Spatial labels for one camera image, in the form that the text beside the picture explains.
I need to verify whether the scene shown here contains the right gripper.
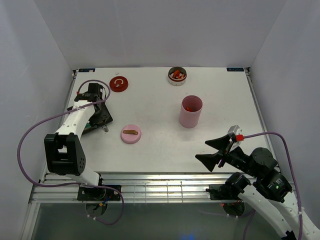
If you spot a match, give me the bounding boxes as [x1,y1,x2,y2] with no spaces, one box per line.
[194,133,259,178]

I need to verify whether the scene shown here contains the metal tongs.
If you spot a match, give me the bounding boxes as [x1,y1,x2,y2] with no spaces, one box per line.
[102,125,109,133]

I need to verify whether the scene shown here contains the pink lid with brown handle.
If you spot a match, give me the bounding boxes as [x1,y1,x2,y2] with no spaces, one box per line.
[120,124,142,144]

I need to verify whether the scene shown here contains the pink cylindrical container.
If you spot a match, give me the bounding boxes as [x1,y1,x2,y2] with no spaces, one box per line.
[179,95,203,129]

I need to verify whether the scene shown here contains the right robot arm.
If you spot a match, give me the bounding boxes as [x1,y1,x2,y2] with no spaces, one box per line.
[195,133,320,240]

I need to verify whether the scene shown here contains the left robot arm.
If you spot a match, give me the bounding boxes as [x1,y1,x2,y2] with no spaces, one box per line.
[44,100,109,200]

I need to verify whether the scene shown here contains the black square food plate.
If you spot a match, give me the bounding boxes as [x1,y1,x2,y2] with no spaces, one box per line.
[82,102,113,134]

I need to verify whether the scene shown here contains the red round lid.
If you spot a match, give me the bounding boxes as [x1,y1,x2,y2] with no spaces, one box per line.
[109,76,129,93]

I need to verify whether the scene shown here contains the left blue label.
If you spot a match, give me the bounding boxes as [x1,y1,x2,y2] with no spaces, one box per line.
[78,68,96,73]

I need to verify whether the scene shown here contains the blue label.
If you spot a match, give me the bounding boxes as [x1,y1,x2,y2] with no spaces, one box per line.
[78,68,96,73]
[226,67,245,72]

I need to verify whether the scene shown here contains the metal bowl with red band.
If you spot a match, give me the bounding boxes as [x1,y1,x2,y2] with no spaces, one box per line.
[167,66,188,86]

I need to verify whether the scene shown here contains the right blue label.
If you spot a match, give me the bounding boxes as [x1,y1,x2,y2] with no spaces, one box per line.
[226,67,245,72]

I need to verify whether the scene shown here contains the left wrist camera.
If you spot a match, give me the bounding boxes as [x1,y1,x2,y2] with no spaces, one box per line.
[74,83,104,102]

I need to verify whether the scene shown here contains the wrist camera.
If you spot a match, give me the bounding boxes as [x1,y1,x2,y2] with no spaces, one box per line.
[74,83,104,102]
[227,125,244,152]

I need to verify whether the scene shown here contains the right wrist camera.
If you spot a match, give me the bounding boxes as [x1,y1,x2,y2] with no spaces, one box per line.
[227,125,244,152]

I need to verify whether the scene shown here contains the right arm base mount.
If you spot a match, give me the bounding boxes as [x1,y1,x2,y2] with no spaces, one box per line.
[205,184,245,201]

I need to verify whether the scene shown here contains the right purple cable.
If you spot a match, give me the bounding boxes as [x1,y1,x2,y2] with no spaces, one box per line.
[237,131,303,240]

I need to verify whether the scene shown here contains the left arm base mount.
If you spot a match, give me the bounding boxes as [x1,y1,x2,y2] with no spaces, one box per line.
[76,185,122,202]

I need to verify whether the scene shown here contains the aluminium frame rail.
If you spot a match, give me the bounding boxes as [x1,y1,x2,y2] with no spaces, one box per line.
[29,172,231,204]

